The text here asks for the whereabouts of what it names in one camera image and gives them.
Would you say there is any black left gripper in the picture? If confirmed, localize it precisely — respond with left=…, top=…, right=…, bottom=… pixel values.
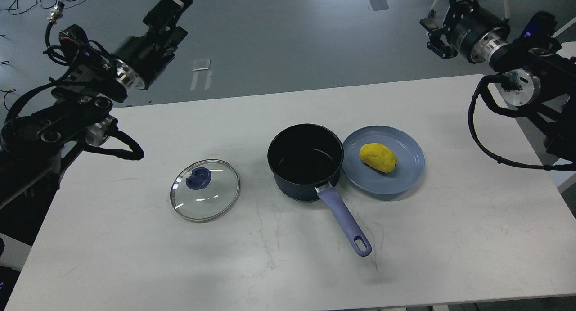
left=113, top=0, right=194, bottom=90

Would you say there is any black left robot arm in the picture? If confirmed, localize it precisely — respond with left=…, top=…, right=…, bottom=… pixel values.
left=1, top=0, right=194, bottom=244

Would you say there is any glass pot lid blue knob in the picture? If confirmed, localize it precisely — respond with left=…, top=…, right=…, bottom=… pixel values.
left=170, top=159, right=241, bottom=223

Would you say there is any blue round plate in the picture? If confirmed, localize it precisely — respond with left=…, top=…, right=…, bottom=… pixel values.
left=342, top=125, right=425, bottom=196

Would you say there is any black cable on floor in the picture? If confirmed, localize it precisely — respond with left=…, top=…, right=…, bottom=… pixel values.
left=0, top=89, right=18, bottom=111

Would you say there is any dark blue saucepan purple handle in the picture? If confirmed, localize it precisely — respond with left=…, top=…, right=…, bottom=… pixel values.
left=267, top=124, right=372, bottom=257

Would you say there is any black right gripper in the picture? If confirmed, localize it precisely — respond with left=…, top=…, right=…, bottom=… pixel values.
left=419, top=0, right=511, bottom=63

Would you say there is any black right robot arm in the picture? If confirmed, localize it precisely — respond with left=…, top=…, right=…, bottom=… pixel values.
left=420, top=0, right=576, bottom=171

